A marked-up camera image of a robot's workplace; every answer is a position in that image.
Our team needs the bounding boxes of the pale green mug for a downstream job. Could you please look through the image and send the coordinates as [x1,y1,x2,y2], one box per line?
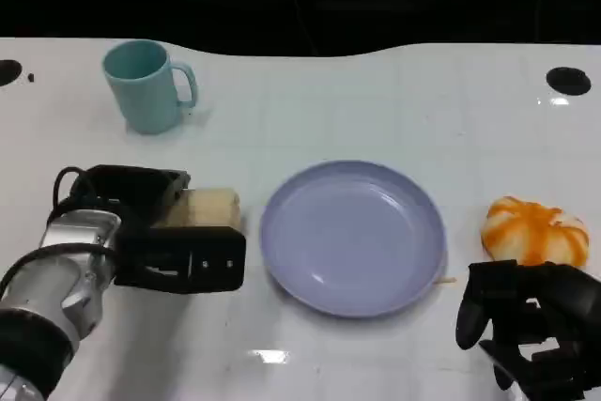
[101,39,199,136]

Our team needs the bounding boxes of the orange and white bread roll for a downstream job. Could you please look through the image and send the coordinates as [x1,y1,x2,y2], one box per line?
[480,194,591,267]

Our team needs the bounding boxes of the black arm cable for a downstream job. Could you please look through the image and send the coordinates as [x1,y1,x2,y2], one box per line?
[0,243,119,297]
[45,165,124,229]

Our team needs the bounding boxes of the lilac plate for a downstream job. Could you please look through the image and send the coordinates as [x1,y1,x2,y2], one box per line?
[259,160,448,318]

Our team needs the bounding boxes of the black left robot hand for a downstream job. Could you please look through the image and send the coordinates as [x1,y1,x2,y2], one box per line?
[69,163,193,232]

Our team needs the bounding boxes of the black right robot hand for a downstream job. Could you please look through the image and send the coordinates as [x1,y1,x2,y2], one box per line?
[455,259,601,401]

